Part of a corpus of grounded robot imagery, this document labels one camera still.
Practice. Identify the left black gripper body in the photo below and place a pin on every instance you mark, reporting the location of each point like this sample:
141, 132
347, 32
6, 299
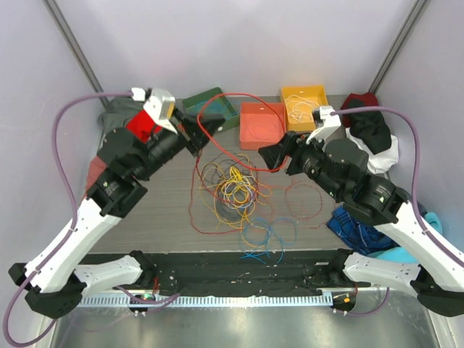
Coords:
165, 146

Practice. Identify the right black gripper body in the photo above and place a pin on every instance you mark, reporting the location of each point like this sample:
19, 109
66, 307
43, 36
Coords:
309, 158

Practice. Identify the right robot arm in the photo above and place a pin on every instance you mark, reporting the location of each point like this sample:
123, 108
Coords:
436, 280

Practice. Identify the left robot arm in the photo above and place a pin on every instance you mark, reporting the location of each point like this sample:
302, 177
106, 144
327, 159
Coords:
55, 281

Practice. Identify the green plastic bin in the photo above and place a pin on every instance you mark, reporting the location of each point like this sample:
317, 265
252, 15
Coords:
221, 105

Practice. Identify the orange plastic bin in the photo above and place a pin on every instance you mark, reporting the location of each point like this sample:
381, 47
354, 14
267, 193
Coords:
260, 125

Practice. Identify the white cloth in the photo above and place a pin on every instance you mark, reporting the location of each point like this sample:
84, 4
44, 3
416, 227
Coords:
380, 161

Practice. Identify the black cloth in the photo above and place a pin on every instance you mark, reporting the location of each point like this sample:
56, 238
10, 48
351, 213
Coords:
370, 128

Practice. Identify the grey cloth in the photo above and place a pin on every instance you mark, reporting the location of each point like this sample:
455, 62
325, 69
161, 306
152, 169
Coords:
119, 112

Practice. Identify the yellow plastic bin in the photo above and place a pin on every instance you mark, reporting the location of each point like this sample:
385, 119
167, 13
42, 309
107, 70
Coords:
299, 102

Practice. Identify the dark red cloth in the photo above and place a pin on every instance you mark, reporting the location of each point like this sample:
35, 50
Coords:
360, 100

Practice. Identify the pink cloth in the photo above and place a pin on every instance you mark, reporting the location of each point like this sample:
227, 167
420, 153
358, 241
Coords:
96, 168

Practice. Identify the blue plaid shirt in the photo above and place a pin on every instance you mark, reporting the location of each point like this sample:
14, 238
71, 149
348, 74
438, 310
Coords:
358, 236

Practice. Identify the cyan cloth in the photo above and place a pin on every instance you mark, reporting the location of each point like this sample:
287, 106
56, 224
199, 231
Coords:
400, 255

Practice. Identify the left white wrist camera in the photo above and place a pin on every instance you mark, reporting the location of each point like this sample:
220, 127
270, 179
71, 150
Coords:
159, 105

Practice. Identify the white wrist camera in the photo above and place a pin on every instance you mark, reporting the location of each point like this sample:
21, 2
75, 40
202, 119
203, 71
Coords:
327, 122
159, 105

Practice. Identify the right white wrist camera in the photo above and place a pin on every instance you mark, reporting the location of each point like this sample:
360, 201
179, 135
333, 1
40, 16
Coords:
327, 122

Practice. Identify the slotted cable duct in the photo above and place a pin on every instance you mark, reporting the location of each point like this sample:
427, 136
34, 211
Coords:
118, 299

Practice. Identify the right aluminium frame post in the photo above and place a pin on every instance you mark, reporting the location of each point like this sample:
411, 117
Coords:
412, 19

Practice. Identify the aluminium frame post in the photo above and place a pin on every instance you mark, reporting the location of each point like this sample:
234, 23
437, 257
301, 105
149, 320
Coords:
73, 45
412, 19

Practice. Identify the left aluminium frame post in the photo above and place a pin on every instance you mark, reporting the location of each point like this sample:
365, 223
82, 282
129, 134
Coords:
73, 45

